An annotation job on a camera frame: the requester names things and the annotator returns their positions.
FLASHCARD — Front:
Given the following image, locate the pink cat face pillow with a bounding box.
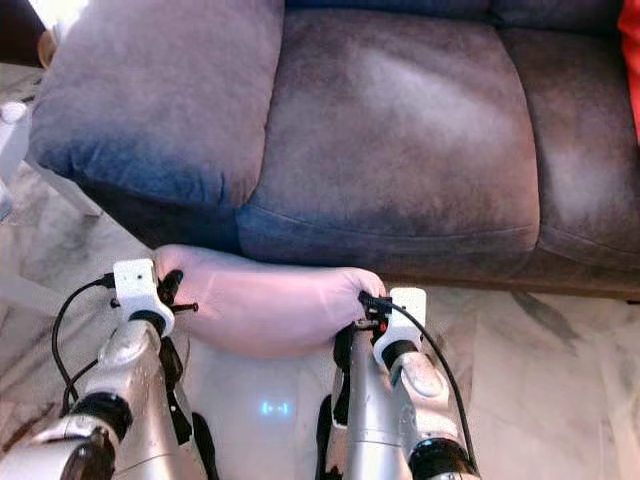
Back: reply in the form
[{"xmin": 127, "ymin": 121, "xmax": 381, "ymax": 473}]
[{"xmin": 155, "ymin": 245, "xmax": 386, "ymax": 359}]

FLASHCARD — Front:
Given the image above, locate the dark grey fabric sofa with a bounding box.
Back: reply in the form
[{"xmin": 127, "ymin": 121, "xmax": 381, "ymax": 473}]
[{"xmin": 28, "ymin": 0, "xmax": 640, "ymax": 301}]

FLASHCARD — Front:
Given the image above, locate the red pillow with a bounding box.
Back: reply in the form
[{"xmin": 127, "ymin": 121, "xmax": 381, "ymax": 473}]
[{"xmin": 618, "ymin": 8, "xmax": 640, "ymax": 141}]

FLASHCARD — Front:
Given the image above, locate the brown wicker basket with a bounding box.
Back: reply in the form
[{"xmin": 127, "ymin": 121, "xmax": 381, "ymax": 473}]
[{"xmin": 35, "ymin": 25, "xmax": 61, "ymax": 69}]

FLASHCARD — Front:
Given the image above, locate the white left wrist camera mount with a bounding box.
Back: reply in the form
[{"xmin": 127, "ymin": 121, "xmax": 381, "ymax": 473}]
[{"xmin": 112, "ymin": 258, "xmax": 176, "ymax": 336}]

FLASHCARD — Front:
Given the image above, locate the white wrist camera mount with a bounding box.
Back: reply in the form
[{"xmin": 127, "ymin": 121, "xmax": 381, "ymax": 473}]
[
  {"xmin": 372, "ymin": 288, "xmax": 429, "ymax": 369},
  {"xmin": 112, "ymin": 258, "xmax": 176, "ymax": 336}
]

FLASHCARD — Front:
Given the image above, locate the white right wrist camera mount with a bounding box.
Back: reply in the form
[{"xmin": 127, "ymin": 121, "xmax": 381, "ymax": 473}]
[{"xmin": 372, "ymin": 288, "xmax": 429, "ymax": 369}]

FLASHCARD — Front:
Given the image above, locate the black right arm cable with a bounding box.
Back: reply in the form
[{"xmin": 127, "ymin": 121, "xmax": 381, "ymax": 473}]
[{"xmin": 390, "ymin": 300, "xmax": 479, "ymax": 466}]

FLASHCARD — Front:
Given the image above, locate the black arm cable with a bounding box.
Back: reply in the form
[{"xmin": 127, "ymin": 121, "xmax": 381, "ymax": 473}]
[
  {"xmin": 52, "ymin": 272, "xmax": 117, "ymax": 416},
  {"xmin": 390, "ymin": 300, "xmax": 479, "ymax": 466}
]

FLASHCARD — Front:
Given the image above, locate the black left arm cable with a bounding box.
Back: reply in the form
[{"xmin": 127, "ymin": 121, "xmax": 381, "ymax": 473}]
[{"xmin": 52, "ymin": 272, "xmax": 117, "ymax": 416}]

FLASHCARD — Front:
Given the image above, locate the dark brown wooden door frame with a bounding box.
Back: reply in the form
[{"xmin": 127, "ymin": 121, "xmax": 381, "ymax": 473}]
[{"xmin": 0, "ymin": 0, "xmax": 51, "ymax": 69}]

